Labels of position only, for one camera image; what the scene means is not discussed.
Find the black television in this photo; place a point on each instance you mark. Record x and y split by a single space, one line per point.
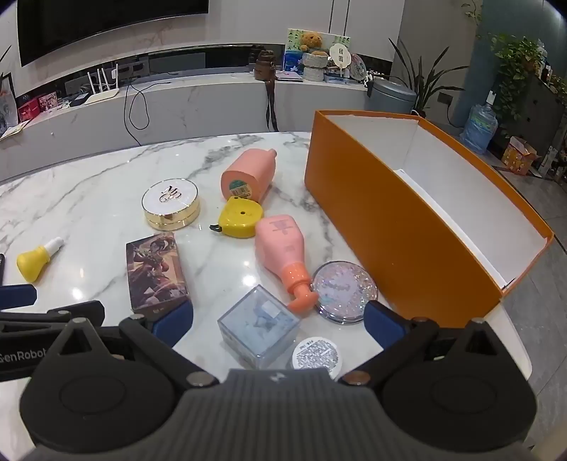
110 22

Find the gold round compact case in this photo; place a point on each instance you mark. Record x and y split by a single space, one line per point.
170 199

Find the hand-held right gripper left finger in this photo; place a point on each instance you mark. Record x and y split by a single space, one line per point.
173 322

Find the orange printed cardboard carton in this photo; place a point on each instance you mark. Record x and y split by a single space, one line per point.
518 157

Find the bamboo painting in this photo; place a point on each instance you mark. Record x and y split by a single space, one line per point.
292 44

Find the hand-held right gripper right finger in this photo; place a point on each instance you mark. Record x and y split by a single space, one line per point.
384 327

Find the blue water jug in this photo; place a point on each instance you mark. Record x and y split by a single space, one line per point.
479 128

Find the clear plastic cube box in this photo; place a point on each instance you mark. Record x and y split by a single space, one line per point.
259 328

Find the round paper fan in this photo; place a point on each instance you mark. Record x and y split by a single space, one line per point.
340 55

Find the glitter round compact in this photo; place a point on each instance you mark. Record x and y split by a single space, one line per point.
343 290

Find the brown teddy bear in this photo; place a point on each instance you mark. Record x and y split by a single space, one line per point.
312 42

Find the long-leaf potted plant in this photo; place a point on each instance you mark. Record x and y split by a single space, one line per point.
421 84

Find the yellow tape measure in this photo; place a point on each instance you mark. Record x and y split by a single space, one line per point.
241 219

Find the grey woven pot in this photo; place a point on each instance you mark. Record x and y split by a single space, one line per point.
315 68

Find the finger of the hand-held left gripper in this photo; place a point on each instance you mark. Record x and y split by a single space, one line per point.
17 295

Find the small yellow bottle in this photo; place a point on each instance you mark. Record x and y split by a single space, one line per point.
33 263

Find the white marble TV console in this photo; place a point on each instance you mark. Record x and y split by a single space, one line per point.
199 106

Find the trailing green pothos plant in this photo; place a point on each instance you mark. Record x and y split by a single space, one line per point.
514 66

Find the grey trash bin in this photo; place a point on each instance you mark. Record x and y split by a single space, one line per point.
390 95

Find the red box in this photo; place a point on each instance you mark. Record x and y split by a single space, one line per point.
27 110

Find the orange cardboard box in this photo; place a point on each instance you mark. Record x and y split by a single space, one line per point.
398 230

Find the wide pink bottle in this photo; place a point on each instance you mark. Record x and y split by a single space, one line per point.
248 173

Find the dark grey cabinet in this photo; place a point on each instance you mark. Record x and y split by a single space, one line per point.
540 115

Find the dark wall socket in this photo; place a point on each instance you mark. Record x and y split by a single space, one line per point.
445 98

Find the white round jar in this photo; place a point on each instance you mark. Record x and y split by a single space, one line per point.
316 357

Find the pink pump bottle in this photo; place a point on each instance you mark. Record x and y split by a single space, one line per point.
279 248

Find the white router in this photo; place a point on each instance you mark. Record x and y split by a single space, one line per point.
104 91

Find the printed card box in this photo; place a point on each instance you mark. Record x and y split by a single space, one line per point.
155 270

